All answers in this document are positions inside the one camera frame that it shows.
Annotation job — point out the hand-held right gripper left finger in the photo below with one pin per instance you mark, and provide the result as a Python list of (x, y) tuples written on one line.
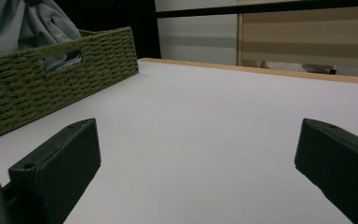
[(59, 168)]

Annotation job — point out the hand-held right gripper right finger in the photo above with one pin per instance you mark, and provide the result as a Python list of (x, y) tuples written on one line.
[(341, 165)]

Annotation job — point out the green woven basket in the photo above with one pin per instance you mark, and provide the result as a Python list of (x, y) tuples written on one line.
[(59, 84)]

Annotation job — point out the light blue cloth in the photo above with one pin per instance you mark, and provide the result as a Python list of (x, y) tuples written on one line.
[(24, 28)]

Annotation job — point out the white slipper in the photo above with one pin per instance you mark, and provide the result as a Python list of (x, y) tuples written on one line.
[(298, 67)]

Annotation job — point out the wooden cabinet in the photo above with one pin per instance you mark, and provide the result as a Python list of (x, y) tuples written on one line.
[(307, 34)]

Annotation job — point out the black metal bar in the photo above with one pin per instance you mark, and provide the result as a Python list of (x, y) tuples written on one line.
[(261, 7)]

